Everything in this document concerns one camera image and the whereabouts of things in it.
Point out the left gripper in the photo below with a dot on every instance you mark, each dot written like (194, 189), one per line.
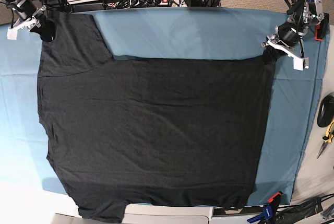
(282, 42)

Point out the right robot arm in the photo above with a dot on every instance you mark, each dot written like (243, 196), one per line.
(30, 17)

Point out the yellow handled pliers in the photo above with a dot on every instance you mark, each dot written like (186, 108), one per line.
(327, 138)

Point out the white power strip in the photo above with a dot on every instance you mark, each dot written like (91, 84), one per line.
(128, 4)

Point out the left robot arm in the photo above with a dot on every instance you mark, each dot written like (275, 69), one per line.
(304, 14)

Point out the black computer mouse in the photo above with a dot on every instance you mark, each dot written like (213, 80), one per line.
(325, 113)

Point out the orange black clamp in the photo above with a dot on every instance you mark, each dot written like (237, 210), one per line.
(320, 29)

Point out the blue orange clamp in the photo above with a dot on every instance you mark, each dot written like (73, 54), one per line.
(268, 213)

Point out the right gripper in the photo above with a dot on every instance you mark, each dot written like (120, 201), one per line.
(33, 18)

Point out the blue table cloth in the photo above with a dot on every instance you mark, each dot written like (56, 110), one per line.
(289, 161)

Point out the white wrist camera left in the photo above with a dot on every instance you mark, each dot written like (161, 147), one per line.
(300, 63)

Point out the black T-shirt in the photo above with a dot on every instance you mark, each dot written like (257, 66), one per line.
(166, 132)

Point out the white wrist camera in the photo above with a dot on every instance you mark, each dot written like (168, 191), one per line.
(300, 63)
(12, 33)

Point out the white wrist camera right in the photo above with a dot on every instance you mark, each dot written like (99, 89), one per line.
(12, 33)

